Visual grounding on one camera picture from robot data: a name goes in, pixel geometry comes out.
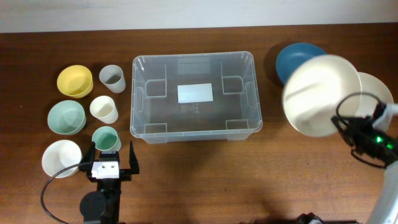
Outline dark blue plate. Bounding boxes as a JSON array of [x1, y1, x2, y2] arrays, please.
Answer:
[[275, 42, 326, 85]]

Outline green cup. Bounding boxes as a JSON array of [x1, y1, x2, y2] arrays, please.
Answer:
[[92, 126, 121, 151]]

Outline grey cup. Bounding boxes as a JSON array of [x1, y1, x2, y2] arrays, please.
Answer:
[[99, 65, 126, 93]]

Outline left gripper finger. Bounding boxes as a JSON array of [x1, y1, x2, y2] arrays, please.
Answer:
[[81, 142, 95, 164], [129, 141, 139, 170]]

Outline clear plastic storage container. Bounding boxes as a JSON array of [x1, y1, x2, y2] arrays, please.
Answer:
[[129, 51, 263, 144]]

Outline white bowl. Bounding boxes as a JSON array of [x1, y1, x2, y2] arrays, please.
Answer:
[[42, 139, 83, 177]]

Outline yellow bowl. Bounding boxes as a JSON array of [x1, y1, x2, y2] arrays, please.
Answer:
[[57, 65, 93, 98]]

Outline cream cup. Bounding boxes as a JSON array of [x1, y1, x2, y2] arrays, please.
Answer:
[[90, 95, 118, 124]]

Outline light green bowl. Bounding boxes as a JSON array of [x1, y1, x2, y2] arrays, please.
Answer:
[[47, 100, 86, 135]]

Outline cream plate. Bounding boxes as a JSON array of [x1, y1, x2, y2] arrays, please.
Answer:
[[355, 72, 394, 132], [282, 54, 362, 138]]

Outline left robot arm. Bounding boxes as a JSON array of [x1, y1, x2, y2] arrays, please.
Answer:
[[78, 143, 140, 223]]

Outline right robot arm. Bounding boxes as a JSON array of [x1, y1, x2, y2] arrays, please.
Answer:
[[331, 116, 397, 224]]

